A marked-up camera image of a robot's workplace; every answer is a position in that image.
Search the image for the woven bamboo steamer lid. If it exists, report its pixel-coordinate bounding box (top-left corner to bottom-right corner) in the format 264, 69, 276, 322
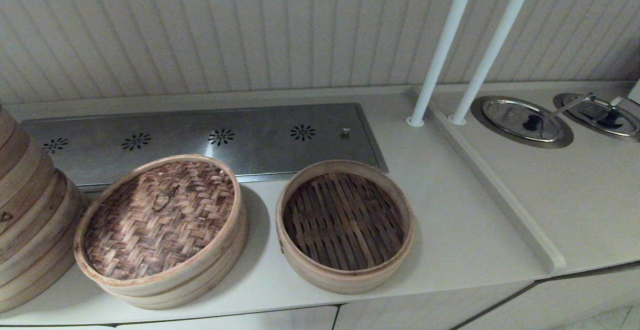
74, 154, 244, 290

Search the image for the right bamboo steamer basket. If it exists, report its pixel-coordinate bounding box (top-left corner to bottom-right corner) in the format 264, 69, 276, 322
275, 160, 416, 295

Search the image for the near round steel lid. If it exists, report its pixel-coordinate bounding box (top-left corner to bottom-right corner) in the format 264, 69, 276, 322
470, 95, 575, 149

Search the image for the bamboo steamer basket with cloth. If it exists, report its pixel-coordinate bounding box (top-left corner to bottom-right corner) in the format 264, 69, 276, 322
100, 205, 249, 311

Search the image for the far round steel lid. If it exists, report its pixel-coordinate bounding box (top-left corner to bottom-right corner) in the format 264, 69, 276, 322
552, 92, 640, 143

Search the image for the stainless steel steam panel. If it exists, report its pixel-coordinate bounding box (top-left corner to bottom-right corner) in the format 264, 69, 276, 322
20, 102, 390, 193

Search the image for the white round pole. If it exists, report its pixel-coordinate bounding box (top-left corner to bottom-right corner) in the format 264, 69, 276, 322
406, 0, 481, 128
448, 0, 541, 126

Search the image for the beige cabinet door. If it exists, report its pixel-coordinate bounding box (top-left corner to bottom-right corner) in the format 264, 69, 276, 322
450, 262, 640, 330
334, 280, 537, 330
116, 306, 340, 330

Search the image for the stack of bamboo steamers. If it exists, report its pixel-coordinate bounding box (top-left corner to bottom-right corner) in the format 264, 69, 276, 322
0, 104, 91, 314

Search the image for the long metal ladle handle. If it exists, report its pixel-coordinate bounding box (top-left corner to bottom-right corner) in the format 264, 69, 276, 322
542, 91, 598, 121

